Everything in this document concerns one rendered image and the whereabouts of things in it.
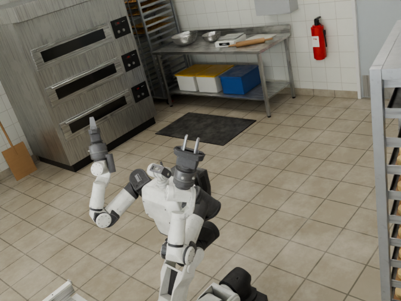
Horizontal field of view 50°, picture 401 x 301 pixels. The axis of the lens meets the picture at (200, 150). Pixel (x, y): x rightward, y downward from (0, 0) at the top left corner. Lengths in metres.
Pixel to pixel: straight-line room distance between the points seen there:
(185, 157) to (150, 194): 0.49
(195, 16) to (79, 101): 2.37
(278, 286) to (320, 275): 0.30
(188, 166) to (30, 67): 3.62
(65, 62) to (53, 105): 0.52
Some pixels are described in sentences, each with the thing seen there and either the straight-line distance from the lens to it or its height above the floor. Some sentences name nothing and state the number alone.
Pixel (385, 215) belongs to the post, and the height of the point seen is 1.35.
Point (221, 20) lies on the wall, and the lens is 6.49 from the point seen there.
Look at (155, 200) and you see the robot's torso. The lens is 2.10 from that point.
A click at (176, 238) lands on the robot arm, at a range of 1.80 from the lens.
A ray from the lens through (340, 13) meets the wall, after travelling 5.52.
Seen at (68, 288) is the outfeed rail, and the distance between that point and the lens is 2.26.
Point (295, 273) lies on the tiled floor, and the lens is 3.22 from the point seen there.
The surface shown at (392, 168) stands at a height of 1.51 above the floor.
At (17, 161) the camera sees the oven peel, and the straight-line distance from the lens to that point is 5.97.
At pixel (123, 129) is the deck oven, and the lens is 5.84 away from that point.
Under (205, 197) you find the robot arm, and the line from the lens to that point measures 1.97.
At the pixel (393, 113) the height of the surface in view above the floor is 1.68.
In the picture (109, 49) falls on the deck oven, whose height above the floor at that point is 1.22.
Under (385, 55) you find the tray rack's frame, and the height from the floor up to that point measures 1.82.
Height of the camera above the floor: 2.22
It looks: 26 degrees down
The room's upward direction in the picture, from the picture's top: 14 degrees counter-clockwise
